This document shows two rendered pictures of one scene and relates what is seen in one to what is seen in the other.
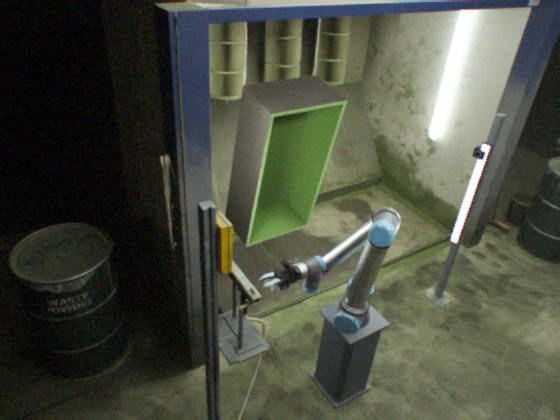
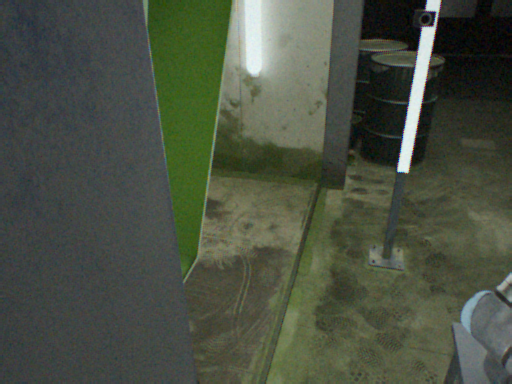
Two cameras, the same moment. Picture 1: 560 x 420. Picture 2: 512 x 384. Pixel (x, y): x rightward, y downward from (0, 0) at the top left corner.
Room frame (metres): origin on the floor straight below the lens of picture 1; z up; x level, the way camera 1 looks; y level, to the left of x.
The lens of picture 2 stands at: (1.87, 0.47, 1.58)
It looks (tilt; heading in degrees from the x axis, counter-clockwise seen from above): 30 degrees down; 321
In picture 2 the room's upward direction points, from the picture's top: 2 degrees counter-clockwise
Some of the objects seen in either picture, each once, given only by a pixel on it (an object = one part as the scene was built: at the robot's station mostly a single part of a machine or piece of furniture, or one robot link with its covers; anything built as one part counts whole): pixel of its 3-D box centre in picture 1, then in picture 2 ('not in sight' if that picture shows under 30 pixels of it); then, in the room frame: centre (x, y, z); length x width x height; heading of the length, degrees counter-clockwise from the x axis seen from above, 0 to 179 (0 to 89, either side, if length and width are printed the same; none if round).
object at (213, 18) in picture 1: (424, 6); not in sight; (2.83, -0.72, 2.26); 2.70 x 0.05 x 0.06; 125
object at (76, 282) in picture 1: (76, 302); not in sight; (2.06, 1.29, 0.44); 0.59 x 0.58 x 0.89; 105
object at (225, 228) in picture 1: (220, 243); not in sight; (1.56, 0.26, 1.42); 0.12 x 0.06 x 0.26; 35
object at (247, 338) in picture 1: (239, 310); not in sight; (1.62, 0.17, 0.95); 0.26 x 0.15 x 0.32; 35
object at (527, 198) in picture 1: (521, 210); (345, 131); (4.16, -2.56, 0.14); 0.31 x 0.29 x 0.28; 125
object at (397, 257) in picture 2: (437, 296); (386, 257); (2.87, -1.37, 0.01); 0.20 x 0.20 x 0.01; 35
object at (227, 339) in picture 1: (236, 334); not in sight; (1.61, 0.19, 0.78); 0.31 x 0.23 x 0.01; 35
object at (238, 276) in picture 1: (233, 281); not in sight; (1.73, 0.22, 1.05); 0.49 x 0.05 x 0.23; 35
